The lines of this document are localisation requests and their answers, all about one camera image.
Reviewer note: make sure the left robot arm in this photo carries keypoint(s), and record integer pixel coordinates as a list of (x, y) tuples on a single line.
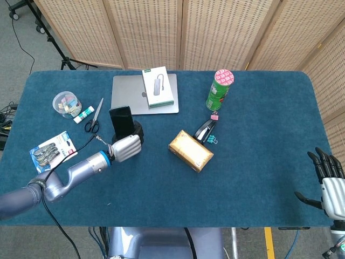
[(54, 180)]

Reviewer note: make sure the black tripod stand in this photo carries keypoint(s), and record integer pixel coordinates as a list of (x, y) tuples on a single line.
[(54, 43)]

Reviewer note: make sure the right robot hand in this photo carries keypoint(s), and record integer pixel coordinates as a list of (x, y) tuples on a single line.
[(330, 183)]

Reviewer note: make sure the blue table mat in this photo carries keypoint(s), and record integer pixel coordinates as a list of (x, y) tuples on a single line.
[(188, 183)]

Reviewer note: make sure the pink binder clip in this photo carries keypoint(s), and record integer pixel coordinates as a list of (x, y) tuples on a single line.
[(214, 116)]

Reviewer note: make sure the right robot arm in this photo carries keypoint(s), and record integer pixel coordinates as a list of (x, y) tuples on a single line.
[(338, 242)]

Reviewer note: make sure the silver laptop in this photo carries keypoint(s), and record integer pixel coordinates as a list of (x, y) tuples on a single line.
[(126, 94)]

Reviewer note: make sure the black smartphone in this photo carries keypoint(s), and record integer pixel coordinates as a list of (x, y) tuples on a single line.
[(121, 122)]

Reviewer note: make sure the robot torso base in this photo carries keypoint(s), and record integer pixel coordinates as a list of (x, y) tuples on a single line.
[(161, 242)]

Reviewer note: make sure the teal binder clip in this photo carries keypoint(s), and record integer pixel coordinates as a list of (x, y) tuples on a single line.
[(212, 139)]

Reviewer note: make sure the woven folding screen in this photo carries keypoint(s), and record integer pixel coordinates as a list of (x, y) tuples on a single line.
[(188, 32)]

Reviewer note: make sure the blue carded product pack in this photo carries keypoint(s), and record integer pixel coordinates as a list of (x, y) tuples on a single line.
[(51, 152)]

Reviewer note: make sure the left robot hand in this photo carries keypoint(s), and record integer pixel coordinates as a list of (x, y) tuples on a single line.
[(128, 144)]

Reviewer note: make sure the black caster wheel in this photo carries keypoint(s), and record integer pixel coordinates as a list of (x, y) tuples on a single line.
[(14, 15)]

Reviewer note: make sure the black stapler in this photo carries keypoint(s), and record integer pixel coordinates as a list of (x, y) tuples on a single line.
[(204, 130)]

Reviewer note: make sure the white usb hub box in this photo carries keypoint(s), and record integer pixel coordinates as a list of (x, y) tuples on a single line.
[(158, 87)]

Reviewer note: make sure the gold wrapped box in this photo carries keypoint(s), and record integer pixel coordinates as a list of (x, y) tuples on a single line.
[(190, 150)]

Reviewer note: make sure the clear plastic clip jar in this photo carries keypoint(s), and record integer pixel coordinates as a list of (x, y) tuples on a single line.
[(67, 104)]

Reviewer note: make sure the green chips can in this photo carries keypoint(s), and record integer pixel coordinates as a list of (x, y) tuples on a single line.
[(219, 90)]

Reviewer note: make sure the white glue stick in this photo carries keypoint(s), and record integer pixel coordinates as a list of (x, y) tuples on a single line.
[(83, 114)]

